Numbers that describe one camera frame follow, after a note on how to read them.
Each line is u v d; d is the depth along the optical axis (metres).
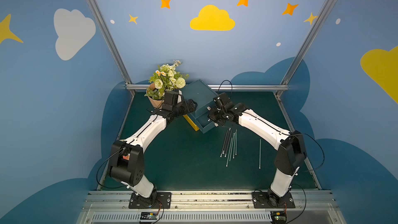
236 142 0.96
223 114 0.65
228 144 0.93
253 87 1.89
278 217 0.73
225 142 0.95
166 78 0.90
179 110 0.74
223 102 0.66
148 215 0.72
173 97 0.67
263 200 0.75
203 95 0.93
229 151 0.91
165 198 0.75
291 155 0.46
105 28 0.84
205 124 0.87
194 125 0.95
